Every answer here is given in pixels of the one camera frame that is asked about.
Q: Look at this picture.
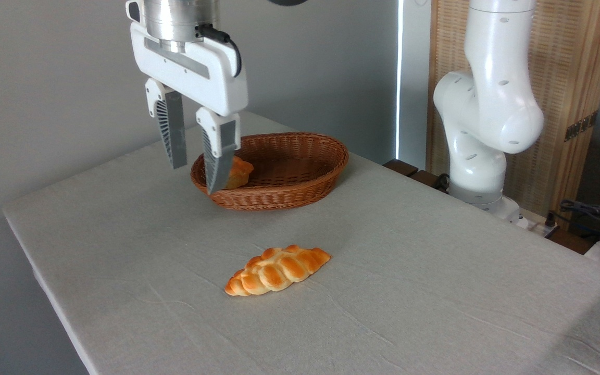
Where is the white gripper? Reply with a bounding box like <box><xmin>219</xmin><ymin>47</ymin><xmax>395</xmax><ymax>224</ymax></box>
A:
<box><xmin>130</xmin><ymin>22</ymin><xmax>249</xmax><ymax>195</ymax></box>

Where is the round orange bread bun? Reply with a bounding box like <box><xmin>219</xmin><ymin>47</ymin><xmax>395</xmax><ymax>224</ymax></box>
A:
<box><xmin>223</xmin><ymin>155</ymin><xmax>255</xmax><ymax>191</ymax></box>

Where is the brown woven wicker basket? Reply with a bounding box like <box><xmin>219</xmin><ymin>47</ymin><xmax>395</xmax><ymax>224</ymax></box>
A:
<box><xmin>191</xmin><ymin>132</ymin><xmax>349</xmax><ymax>211</ymax></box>

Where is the long braided bread loaf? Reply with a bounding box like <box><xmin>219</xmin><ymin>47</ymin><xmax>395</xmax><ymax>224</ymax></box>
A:
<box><xmin>224</xmin><ymin>244</ymin><xmax>332</xmax><ymax>297</ymax></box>

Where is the dark wooden bench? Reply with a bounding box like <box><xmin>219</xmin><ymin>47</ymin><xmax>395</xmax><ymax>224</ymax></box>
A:
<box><xmin>383</xmin><ymin>159</ymin><xmax>449</xmax><ymax>194</ymax></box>

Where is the white linen tablecloth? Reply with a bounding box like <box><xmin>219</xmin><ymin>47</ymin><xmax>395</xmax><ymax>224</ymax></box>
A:
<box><xmin>2</xmin><ymin>111</ymin><xmax>600</xmax><ymax>375</ymax></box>

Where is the white power strip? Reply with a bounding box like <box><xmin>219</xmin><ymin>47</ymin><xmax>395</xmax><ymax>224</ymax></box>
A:
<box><xmin>508</xmin><ymin>207</ymin><xmax>560</xmax><ymax>238</ymax></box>

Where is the wooden bamboo folding screen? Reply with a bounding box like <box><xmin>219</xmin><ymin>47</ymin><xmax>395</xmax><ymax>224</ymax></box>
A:
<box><xmin>427</xmin><ymin>0</ymin><xmax>600</xmax><ymax>217</ymax></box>

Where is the metal screen hinge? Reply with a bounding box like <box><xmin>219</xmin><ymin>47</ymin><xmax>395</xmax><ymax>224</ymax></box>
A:
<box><xmin>564</xmin><ymin>110</ymin><xmax>599</xmax><ymax>142</ymax></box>

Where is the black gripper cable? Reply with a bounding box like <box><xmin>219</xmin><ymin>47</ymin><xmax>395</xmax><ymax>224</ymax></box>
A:
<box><xmin>196</xmin><ymin>24</ymin><xmax>243</xmax><ymax>78</ymax></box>

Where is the black cable bundle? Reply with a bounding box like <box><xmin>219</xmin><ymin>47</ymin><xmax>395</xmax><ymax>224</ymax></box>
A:
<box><xmin>559</xmin><ymin>199</ymin><xmax>600</xmax><ymax>236</ymax></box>

